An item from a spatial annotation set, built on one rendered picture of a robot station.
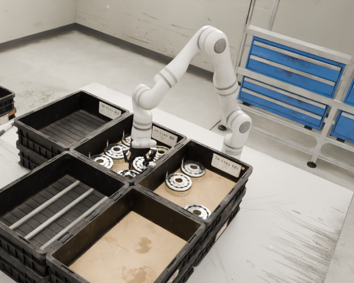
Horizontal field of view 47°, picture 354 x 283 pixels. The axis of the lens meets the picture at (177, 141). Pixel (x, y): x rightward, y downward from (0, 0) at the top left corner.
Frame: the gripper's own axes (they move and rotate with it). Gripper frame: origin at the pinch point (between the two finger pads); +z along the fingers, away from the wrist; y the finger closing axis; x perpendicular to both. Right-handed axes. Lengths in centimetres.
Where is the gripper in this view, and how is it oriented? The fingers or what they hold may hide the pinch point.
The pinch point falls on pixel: (137, 166)
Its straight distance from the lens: 161.4
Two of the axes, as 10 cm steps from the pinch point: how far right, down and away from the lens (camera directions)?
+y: -9.6, 0.2, -2.7
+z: -1.4, 8.3, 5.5
